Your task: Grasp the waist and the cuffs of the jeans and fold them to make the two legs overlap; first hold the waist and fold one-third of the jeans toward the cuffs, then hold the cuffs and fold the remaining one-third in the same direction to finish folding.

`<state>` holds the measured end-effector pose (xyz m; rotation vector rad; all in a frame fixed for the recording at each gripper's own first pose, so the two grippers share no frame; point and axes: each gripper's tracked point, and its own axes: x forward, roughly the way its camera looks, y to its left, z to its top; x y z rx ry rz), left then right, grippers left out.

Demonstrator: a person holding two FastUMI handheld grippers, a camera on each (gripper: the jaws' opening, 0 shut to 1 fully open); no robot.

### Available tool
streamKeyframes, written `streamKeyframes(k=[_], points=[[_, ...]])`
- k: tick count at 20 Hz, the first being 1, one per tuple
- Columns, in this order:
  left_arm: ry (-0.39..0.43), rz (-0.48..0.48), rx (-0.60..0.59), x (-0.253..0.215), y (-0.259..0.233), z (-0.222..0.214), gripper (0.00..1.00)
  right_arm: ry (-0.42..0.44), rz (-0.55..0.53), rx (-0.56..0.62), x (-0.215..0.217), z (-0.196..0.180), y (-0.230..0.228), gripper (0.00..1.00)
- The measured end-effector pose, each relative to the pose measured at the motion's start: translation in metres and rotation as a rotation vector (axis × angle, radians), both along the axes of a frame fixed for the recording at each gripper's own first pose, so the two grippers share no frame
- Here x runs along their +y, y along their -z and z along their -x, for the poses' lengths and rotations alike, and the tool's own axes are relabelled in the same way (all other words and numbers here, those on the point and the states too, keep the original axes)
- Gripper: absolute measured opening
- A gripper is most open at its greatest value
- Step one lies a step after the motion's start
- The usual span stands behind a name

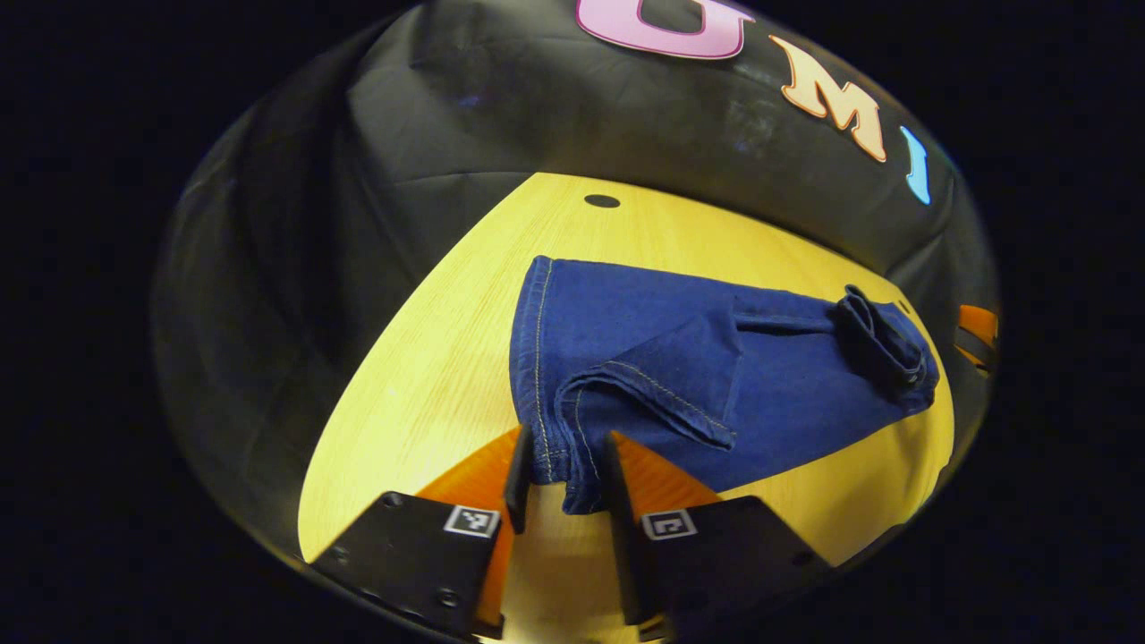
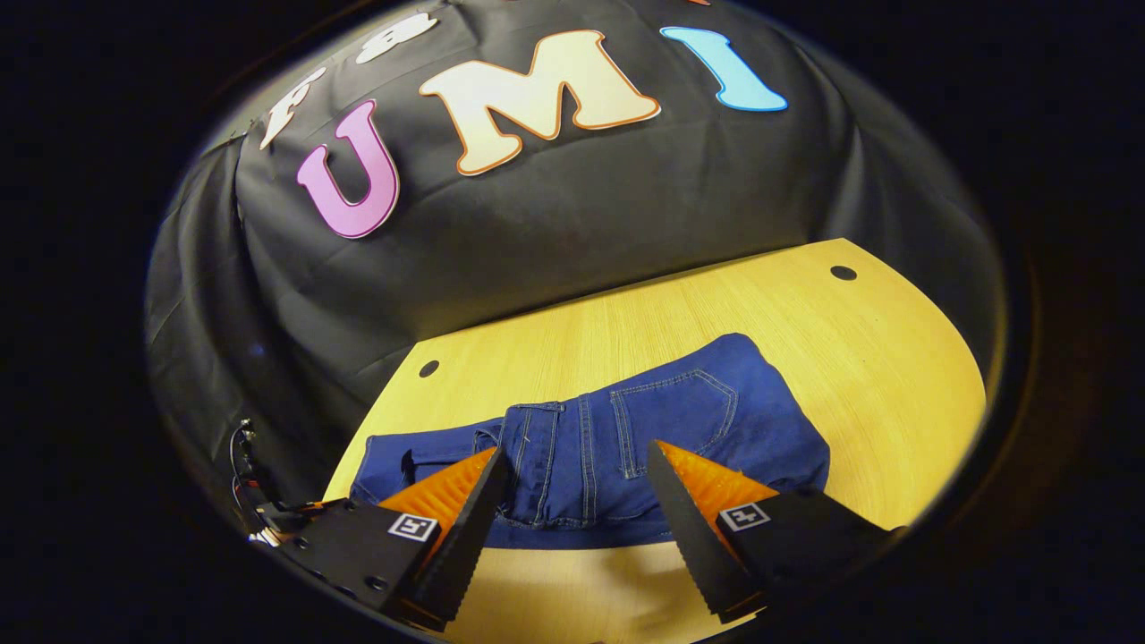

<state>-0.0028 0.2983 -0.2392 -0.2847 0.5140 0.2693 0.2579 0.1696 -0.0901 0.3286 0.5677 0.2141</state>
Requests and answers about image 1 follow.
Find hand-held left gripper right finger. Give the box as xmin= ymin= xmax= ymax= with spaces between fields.
xmin=601 ymin=431 xmax=837 ymax=643

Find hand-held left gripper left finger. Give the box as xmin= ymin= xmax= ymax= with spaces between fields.
xmin=313 ymin=425 xmax=535 ymax=640

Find black backdrop cloth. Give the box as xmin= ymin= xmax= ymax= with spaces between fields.
xmin=152 ymin=0 xmax=1001 ymax=573

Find blue denim jeans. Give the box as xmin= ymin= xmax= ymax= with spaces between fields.
xmin=508 ymin=256 xmax=940 ymax=515

